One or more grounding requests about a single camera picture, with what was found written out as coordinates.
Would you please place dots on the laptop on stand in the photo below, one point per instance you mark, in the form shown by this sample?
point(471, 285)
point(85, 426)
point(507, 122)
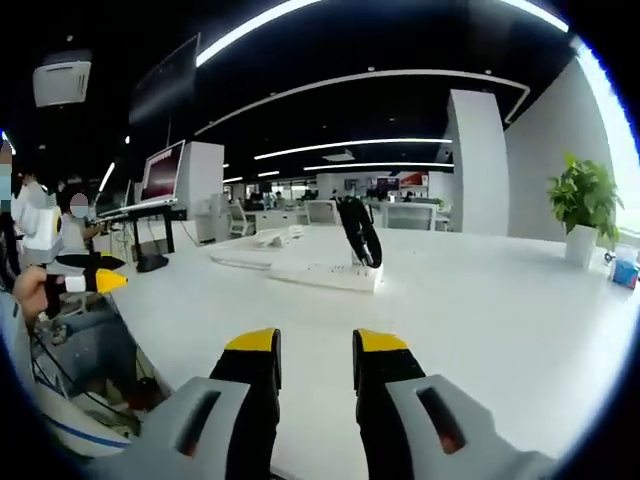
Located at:
point(162, 172)

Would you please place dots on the blue tissue box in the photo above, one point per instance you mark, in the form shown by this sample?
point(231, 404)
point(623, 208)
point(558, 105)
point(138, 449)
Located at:
point(627, 272)

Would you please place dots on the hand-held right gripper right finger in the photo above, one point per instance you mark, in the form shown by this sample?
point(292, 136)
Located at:
point(395, 365)

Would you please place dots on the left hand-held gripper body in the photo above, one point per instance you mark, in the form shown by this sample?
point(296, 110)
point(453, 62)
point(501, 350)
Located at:
point(54, 300)

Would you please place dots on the ceiling air conditioner unit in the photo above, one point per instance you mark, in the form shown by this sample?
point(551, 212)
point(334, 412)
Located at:
point(62, 80)

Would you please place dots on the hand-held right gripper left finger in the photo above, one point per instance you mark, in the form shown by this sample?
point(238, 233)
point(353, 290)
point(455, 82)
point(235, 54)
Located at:
point(240, 370)

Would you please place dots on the white power strip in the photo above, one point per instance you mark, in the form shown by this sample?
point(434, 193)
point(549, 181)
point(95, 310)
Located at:
point(320, 280)

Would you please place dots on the dark hanging ceiling panel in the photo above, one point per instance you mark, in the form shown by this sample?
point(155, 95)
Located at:
point(165, 80)

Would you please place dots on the small black object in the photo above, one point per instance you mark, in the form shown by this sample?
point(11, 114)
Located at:
point(608, 256)

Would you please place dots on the white desk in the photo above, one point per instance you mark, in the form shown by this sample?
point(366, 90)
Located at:
point(475, 320)

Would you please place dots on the green plant in white pot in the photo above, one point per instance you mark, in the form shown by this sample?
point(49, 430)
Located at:
point(581, 245)

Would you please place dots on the white mesh desk partition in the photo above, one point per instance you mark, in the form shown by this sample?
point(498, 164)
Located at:
point(410, 217)

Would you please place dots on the person's legs in jeans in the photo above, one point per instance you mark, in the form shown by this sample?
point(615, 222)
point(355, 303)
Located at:
point(95, 340)

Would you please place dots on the black-legged standing desk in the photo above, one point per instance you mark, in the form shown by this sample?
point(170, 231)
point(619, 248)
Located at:
point(150, 211)

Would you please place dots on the person's left hand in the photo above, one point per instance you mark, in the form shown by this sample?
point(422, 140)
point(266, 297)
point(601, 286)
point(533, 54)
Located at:
point(30, 292)

